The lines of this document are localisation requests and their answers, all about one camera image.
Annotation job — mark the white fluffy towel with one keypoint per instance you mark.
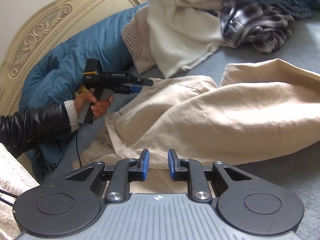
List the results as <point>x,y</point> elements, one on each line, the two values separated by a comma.
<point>15,179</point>

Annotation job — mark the smartphone with lit screen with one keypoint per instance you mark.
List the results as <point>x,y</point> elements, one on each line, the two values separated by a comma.
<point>80,90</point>

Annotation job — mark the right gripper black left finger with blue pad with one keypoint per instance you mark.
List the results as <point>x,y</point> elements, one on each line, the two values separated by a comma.
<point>121,175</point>

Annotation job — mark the black white plaid shirt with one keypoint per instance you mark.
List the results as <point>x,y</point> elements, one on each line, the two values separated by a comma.
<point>266,27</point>

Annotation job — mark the beige trousers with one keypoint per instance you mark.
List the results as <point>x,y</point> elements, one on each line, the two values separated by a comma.
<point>212,114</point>

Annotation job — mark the grey blue bed sheet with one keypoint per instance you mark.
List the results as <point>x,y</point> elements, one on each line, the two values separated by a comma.
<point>287,104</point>

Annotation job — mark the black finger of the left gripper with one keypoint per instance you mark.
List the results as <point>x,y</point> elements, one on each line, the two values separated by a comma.
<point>144,82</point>

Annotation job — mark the blue quilted duvet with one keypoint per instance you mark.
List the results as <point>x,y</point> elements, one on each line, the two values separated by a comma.
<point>58,75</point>

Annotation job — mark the cream carved headboard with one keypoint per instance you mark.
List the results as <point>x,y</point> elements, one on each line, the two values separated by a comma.
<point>48,27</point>

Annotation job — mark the cream knitted sweater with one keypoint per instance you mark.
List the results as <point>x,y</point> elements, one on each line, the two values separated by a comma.
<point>183,33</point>

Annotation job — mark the pink checked pillow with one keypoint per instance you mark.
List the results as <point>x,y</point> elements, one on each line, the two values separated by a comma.
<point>136,36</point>

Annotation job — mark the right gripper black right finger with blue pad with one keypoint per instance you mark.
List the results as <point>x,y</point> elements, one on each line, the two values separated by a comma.
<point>218,182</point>

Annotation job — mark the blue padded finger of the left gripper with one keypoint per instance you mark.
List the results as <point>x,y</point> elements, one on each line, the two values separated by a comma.
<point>133,89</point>

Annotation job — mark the black leather jacket sleeve forearm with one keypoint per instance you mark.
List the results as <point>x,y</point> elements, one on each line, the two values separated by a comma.
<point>25,130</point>

